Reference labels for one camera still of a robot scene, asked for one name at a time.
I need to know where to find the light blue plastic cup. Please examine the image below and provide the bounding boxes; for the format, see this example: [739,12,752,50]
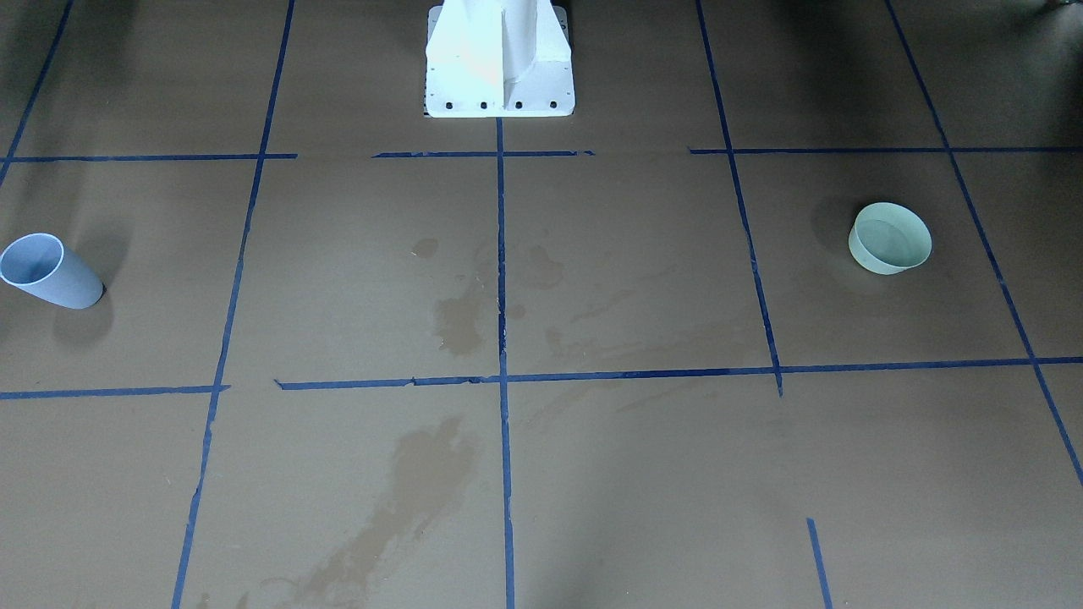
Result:
[1,233,105,310]

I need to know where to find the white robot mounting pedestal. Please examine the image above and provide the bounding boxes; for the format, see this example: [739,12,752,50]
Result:
[423,1,576,118]

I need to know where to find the mint green plastic bowl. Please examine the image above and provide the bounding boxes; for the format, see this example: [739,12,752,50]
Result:
[848,200,932,275]

